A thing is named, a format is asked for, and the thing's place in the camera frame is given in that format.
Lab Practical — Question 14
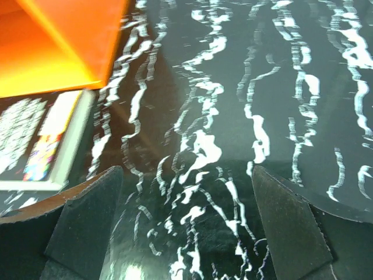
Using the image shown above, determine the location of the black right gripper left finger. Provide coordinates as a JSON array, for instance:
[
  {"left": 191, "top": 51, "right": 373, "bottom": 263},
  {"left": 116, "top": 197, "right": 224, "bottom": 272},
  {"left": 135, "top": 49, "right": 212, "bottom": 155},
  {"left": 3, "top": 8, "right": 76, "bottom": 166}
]
[{"left": 0, "top": 165, "right": 124, "bottom": 280}]

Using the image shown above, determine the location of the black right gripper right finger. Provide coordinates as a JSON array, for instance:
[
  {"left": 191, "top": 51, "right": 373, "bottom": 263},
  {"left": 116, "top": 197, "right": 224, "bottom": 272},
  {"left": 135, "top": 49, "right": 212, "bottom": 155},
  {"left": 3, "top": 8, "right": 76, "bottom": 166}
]
[{"left": 251, "top": 165, "right": 373, "bottom": 280}]

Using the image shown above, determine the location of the black book with white text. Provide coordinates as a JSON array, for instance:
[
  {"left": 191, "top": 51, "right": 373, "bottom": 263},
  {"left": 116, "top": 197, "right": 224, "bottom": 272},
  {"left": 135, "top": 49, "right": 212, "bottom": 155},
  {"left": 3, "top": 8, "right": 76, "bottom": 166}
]
[{"left": 1, "top": 90, "right": 96, "bottom": 191}]

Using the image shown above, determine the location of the orange wooden shelf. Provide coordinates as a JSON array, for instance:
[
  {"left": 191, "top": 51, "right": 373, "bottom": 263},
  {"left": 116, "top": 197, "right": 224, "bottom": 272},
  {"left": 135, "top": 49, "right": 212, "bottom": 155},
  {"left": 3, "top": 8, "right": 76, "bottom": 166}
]
[{"left": 1, "top": 0, "right": 129, "bottom": 97}]

